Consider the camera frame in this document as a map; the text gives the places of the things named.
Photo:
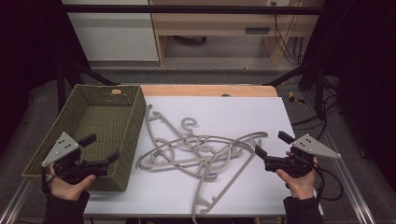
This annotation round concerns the black curtain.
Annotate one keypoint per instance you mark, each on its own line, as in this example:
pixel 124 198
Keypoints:
pixel 364 77
pixel 28 46

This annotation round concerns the white table mat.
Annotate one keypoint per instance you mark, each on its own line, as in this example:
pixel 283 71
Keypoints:
pixel 218 109

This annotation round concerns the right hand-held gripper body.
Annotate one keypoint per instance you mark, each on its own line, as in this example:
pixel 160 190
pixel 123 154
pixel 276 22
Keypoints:
pixel 311 144

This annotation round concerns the light wooden desk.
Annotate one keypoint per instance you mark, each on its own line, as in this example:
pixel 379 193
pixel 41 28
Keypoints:
pixel 218 21

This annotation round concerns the aluminium rail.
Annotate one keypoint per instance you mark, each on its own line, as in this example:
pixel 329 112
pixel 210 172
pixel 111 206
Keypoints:
pixel 351 186
pixel 14 202

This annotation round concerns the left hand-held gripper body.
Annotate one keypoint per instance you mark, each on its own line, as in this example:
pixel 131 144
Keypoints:
pixel 60 147

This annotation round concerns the white cabinet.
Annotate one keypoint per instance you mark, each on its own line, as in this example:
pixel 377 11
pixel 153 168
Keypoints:
pixel 112 34

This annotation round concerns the black metal frame stand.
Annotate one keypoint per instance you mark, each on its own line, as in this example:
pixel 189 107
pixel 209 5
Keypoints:
pixel 61 81
pixel 319 90

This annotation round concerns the person's left hand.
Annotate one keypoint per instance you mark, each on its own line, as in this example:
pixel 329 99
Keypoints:
pixel 68 189

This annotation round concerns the yellow and black tool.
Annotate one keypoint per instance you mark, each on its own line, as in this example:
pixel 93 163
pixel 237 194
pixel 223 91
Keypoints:
pixel 292 98

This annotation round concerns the black horizontal frame bar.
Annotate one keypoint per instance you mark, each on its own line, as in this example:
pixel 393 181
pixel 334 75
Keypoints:
pixel 186 9

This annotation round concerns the green woven basket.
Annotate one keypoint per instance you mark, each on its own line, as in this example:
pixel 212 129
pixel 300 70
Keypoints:
pixel 102 118

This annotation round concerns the person's right hand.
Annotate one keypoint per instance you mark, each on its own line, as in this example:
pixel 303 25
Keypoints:
pixel 300 186

